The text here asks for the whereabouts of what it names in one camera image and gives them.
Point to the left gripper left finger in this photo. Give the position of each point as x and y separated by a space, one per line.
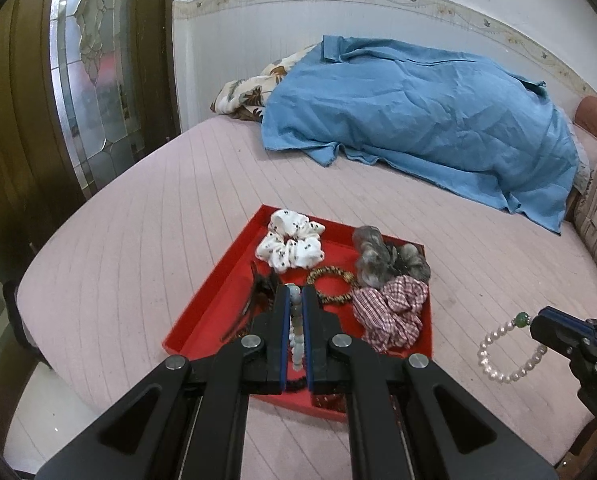
186 419

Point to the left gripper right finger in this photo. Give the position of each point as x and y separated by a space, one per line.
408 419

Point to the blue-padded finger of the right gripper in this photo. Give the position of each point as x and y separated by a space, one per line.
563 333

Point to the red patterned scrunchie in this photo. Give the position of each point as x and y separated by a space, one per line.
330 402

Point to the pink plaid scrunchie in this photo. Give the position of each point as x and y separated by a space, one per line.
391 315

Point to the red shallow tray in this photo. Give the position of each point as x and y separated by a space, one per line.
211 311

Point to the grey organza scrunchie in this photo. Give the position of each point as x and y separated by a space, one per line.
380 261

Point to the white dotted scrunchie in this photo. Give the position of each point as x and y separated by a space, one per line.
293 241

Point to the blue bed sheet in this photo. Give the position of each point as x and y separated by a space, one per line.
454 119

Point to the floral patterned blanket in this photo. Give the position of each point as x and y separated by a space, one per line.
245 99

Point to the wooden stained-glass door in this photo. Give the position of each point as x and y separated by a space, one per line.
87 103

